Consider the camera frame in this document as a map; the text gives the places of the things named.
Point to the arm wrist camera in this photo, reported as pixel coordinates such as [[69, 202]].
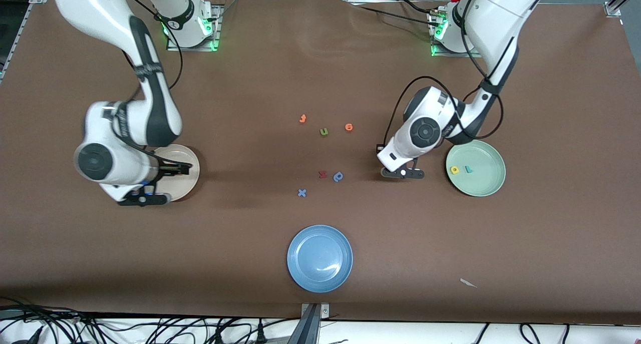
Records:
[[418, 174], [155, 200]]

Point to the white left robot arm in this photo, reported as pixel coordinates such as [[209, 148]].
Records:
[[424, 131]]

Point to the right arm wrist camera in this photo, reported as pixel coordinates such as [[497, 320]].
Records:
[[155, 200]]

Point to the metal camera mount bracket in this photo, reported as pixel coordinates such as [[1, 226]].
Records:
[[310, 329]]

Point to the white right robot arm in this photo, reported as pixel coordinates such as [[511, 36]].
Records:
[[100, 13]]

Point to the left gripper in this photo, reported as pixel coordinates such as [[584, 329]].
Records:
[[378, 146]]

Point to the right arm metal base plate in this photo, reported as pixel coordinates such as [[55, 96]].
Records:
[[216, 33]]

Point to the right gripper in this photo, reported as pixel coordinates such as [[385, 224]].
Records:
[[166, 170]]

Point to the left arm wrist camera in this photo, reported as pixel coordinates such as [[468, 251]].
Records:
[[418, 174]]

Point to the blue plate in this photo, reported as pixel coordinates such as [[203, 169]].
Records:
[[320, 259]]

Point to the white paper scrap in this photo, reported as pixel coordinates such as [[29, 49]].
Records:
[[468, 283]]

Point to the light green plate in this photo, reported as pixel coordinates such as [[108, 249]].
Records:
[[481, 181]]

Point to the brown table cover sheet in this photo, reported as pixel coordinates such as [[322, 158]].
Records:
[[551, 234]]

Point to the aluminium frame rail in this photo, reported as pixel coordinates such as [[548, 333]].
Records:
[[618, 1], [15, 38]]

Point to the blue foam letter a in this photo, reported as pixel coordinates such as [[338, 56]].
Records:
[[334, 178]]

